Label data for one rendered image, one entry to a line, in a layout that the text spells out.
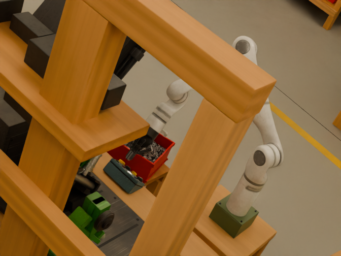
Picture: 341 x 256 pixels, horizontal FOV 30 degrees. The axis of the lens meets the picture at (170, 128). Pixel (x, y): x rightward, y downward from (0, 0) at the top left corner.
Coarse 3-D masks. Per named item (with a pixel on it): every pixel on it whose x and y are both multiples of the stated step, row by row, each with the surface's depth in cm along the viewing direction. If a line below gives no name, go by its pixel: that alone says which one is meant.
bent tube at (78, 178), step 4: (76, 176) 221; (80, 176) 224; (76, 180) 223; (80, 180) 224; (84, 180) 226; (88, 180) 229; (84, 184) 228; (88, 184) 229; (92, 184) 231; (88, 188) 232; (92, 188) 232
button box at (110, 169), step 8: (112, 160) 249; (104, 168) 250; (112, 168) 248; (120, 168) 247; (112, 176) 248; (120, 176) 247; (128, 176) 246; (136, 176) 252; (120, 184) 246; (128, 184) 245; (136, 184) 244; (144, 184) 251; (128, 192) 244
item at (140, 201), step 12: (108, 156) 258; (96, 168) 250; (108, 180) 247; (120, 192) 245; (144, 192) 249; (132, 204) 242; (144, 204) 244; (144, 216) 239; (192, 240) 238; (192, 252) 233; (204, 252) 235
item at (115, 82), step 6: (114, 78) 168; (114, 84) 166; (120, 84) 167; (108, 90) 163; (114, 90) 165; (120, 90) 167; (108, 96) 164; (114, 96) 167; (120, 96) 169; (108, 102) 166; (114, 102) 169; (102, 108) 166
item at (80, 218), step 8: (80, 208) 195; (72, 216) 195; (80, 216) 194; (88, 216) 194; (80, 224) 193; (88, 224) 199; (88, 232) 200; (96, 232) 212; (104, 232) 213; (96, 240) 210
